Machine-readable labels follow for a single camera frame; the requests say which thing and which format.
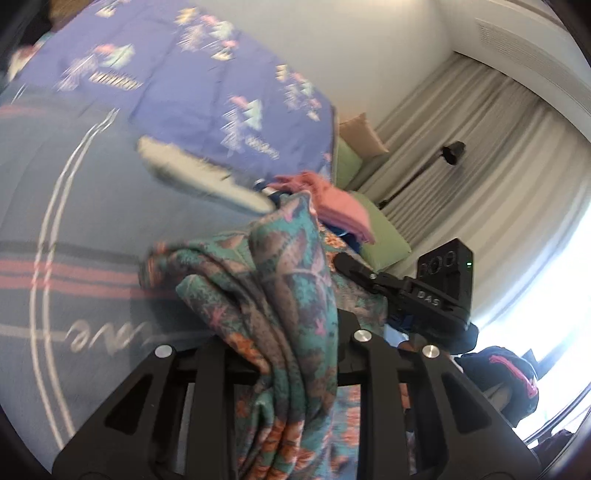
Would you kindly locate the black floor stand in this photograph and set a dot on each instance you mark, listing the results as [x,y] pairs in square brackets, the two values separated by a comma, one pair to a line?
[455,152]

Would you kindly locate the blue striped bed cover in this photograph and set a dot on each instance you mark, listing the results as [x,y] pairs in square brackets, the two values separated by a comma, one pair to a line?
[92,207]

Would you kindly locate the pink garment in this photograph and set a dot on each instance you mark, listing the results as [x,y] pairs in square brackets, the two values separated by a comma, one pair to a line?
[337,203]

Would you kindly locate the beige pillow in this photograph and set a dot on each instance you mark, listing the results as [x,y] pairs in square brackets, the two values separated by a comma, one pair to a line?
[364,134]

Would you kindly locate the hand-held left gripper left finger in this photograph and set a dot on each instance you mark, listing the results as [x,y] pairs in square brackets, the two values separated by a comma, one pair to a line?
[212,369]

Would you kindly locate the grey striped curtain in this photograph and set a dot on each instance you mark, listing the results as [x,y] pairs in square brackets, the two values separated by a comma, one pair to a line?
[485,138]

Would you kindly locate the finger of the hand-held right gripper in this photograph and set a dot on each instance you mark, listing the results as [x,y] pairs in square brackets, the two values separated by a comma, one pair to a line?
[364,277]

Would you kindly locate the purple printed sheet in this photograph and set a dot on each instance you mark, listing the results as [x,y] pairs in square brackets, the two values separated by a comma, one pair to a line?
[184,101]

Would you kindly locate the grey white garment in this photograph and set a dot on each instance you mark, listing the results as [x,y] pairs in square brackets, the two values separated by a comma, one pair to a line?
[198,175]

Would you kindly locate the white air vent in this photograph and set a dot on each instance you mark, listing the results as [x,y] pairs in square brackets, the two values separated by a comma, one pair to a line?
[526,50]

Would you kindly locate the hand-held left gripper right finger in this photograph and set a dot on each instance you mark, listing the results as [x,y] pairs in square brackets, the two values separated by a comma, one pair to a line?
[369,369]

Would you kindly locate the teal floral garment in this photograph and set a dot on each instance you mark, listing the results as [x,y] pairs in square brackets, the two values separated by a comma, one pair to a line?
[286,300]

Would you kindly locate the green cushion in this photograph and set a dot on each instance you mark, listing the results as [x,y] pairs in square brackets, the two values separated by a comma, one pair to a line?
[383,230]

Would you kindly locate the dark cloth with pink print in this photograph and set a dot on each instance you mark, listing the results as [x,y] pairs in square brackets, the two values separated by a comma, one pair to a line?
[503,378]

